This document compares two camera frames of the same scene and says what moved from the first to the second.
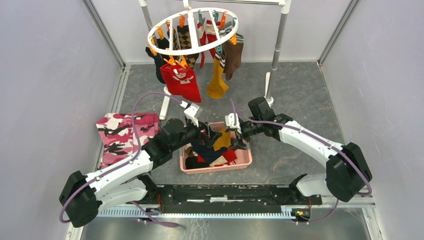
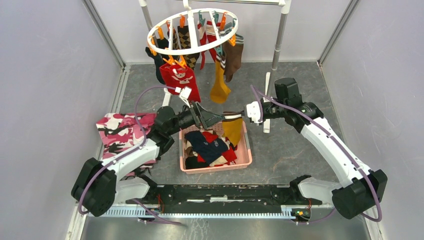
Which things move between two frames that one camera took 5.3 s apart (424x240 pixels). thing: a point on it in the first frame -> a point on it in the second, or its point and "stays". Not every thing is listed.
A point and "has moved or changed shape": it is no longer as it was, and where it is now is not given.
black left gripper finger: [206, 126] -> [199, 113]
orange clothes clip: [171, 61] stays
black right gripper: [238, 143] -> [264, 119]
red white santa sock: [211, 36] stays
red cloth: [181, 81] stays
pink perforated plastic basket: [243, 157] stays
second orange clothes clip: [233, 39] stays
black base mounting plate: [160, 195] stays
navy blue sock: [207, 152] stays
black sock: [160, 58] stays
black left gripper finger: [213, 136] -> [207, 118]
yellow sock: [224, 140] has moved or changed shape
